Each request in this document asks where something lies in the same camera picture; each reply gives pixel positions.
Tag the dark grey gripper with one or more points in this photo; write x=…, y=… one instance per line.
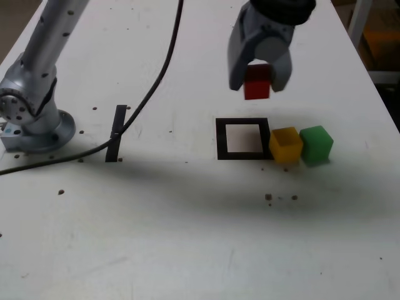
x=272, y=29

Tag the red cube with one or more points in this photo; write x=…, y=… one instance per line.
x=256, y=89

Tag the yellow cube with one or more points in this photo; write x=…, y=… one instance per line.
x=286, y=150

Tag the green cube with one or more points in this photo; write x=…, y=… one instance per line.
x=315, y=147

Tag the black tape square outline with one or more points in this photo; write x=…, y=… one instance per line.
x=220, y=140

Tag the yellow box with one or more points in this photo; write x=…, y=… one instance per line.
x=384, y=47

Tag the black tape strip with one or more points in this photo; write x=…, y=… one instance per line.
x=120, y=115

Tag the white metal frame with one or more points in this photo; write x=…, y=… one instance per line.
x=356, y=18

